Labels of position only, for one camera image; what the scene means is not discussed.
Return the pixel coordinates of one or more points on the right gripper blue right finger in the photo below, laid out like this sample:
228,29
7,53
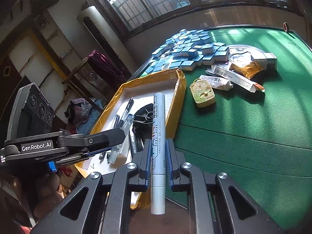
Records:
174,159

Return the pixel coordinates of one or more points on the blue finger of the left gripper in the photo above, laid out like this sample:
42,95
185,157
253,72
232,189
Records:
78,153

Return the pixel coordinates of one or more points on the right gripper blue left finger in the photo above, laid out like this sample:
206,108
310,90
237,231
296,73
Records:
143,161

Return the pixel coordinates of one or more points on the white paint marker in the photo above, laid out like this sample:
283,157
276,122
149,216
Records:
158,165

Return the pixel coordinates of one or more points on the clear capped gel pen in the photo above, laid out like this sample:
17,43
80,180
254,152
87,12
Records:
120,151

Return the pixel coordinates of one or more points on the black plastic fan part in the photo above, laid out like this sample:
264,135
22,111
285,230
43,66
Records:
143,121

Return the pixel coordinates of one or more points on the clear gel pen black grip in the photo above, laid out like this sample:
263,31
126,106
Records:
126,112

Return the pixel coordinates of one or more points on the yellow cartoon toy case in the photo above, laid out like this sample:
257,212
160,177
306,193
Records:
202,93

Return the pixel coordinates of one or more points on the long white marker box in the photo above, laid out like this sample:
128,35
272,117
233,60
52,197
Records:
238,79

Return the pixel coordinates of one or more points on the black marker white text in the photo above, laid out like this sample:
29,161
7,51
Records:
133,143

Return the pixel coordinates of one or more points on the person left hand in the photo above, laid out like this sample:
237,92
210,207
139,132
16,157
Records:
43,194

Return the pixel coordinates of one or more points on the floral fabric bag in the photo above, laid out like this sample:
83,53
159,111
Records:
76,113

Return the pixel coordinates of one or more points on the yellow taped cardboard tray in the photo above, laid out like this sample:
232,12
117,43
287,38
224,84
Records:
172,83

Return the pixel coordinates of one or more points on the white ointment tube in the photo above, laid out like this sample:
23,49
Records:
218,82

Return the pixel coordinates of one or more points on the maroon cloth on chair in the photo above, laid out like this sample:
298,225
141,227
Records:
107,65

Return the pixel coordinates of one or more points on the blue mahjong tile pile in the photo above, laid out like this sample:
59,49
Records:
187,50

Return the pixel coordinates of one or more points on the orange padded envelope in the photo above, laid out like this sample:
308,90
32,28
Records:
248,71

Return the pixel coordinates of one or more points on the white standing air conditioner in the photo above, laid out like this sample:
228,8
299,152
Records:
95,23

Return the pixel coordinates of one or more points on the small white green box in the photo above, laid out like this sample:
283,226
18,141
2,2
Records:
266,60

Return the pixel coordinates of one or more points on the black camera housing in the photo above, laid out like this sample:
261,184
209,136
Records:
31,113

